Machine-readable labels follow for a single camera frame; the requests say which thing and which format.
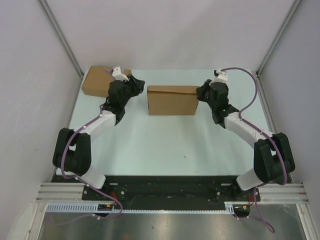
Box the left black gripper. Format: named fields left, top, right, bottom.
left=119, top=74, right=145, bottom=107

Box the brown cardboard box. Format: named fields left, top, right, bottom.
left=81, top=65, right=132, bottom=98

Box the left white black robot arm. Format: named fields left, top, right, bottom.
left=52, top=73, right=146, bottom=200

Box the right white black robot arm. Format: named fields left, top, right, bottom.
left=196, top=79, right=295, bottom=201

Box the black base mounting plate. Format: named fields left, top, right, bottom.
left=82, top=175, right=261, bottom=202

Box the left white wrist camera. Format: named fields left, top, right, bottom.
left=111, top=66, right=129, bottom=82

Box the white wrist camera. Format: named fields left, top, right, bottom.
left=213, top=69, right=228, bottom=84
left=111, top=66, right=129, bottom=82

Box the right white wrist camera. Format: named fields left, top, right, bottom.
left=213, top=69, right=228, bottom=84

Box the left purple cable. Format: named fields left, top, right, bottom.
left=47, top=68, right=125, bottom=227

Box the white slotted cable duct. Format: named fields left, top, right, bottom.
left=46, top=201, right=234, bottom=215

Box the front aluminium extrusion rail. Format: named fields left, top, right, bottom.
left=36, top=182, right=309, bottom=204

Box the left aluminium frame post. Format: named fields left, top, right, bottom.
left=36, top=0, right=84, bottom=78

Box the aluminium frame post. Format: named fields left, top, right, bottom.
left=255, top=0, right=304, bottom=77
left=36, top=0, right=84, bottom=78

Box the right aluminium frame post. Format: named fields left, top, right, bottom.
left=255, top=0, right=304, bottom=77

